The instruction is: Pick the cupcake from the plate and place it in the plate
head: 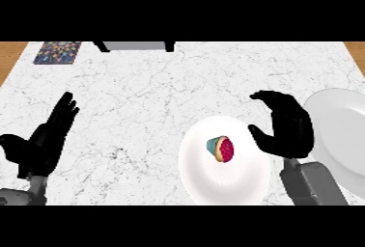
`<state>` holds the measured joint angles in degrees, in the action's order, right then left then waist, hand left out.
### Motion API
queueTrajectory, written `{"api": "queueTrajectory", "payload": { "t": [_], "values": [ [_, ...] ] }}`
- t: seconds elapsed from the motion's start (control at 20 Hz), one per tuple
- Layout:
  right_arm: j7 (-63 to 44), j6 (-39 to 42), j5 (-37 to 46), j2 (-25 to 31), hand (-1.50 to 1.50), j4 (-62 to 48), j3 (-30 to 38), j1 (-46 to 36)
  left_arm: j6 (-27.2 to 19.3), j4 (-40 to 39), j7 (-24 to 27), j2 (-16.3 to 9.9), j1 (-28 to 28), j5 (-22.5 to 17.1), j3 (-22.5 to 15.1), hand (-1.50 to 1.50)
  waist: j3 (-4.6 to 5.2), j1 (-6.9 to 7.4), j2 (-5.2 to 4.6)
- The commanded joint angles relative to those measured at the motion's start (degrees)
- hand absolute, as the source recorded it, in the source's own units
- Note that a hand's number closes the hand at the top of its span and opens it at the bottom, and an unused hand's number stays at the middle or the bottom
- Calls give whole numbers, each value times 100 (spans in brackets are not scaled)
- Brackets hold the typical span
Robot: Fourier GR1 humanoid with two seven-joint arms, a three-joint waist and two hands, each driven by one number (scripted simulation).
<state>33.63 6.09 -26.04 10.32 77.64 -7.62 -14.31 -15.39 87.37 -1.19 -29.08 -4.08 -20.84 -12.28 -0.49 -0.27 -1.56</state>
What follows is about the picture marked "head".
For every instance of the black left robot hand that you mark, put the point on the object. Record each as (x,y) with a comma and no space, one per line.
(44,141)

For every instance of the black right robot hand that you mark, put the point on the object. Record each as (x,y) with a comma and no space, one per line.
(288,128)

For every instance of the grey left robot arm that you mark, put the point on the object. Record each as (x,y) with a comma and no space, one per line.
(25,191)

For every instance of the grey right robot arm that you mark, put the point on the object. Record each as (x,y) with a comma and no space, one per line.
(310,183)

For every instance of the white ceramic plate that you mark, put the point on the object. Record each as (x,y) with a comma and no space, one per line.
(344,135)

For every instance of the pink cupcake with teal wrapper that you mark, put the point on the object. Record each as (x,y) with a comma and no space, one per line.
(220,149)

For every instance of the white paper plate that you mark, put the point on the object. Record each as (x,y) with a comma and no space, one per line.
(223,162)

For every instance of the colourful patterned box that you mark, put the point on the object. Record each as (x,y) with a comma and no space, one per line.
(57,52)

